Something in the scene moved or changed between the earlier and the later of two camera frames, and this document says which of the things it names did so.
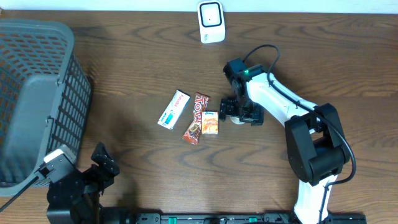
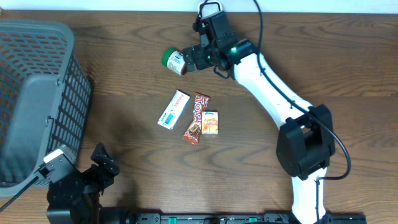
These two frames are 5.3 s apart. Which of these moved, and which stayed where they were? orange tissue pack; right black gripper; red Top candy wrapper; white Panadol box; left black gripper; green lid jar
Moved: right black gripper; green lid jar
Stayed: red Top candy wrapper; left black gripper; orange tissue pack; white Panadol box
